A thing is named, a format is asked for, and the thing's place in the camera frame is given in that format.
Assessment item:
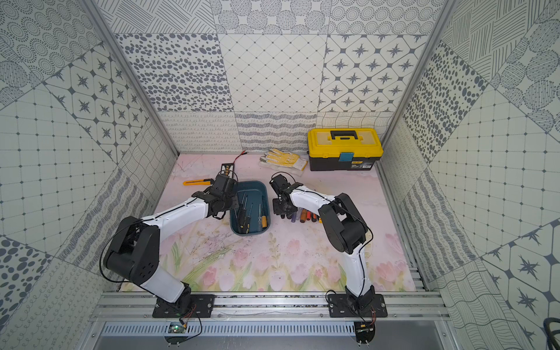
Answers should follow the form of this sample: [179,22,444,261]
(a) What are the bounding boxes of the yellow white work gloves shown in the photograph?
[259,149,309,176]

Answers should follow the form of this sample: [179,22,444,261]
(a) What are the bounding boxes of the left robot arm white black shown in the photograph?
[99,170,239,310]

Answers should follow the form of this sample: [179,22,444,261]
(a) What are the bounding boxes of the black balanced charging board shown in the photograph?
[220,163,234,176]

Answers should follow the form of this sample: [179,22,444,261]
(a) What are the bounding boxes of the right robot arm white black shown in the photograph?
[269,172,375,304]

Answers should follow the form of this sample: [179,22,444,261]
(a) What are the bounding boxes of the yellow utility knife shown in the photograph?
[182,178,214,186]

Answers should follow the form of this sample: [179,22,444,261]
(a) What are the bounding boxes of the aluminium rail frame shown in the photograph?
[90,292,451,322]

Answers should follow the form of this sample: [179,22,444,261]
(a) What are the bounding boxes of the teal plastic storage box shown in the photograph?
[230,181,271,236]

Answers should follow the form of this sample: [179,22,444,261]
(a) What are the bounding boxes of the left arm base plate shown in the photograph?
[152,294,216,319]

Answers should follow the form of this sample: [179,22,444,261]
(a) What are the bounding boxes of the white slotted cable duct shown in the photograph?
[102,321,354,337]

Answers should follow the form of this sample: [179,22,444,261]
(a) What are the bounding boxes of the wooden handle black screwdriver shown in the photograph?
[300,209,308,223]

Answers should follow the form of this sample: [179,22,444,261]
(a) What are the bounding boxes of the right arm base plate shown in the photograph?
[325,293,388,319]

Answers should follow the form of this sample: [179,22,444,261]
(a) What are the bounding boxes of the yellow cap screwdriver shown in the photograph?
[242,205,253,234]

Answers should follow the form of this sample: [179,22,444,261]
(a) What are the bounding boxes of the yellow black toolbox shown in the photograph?
[307,128,384,172]

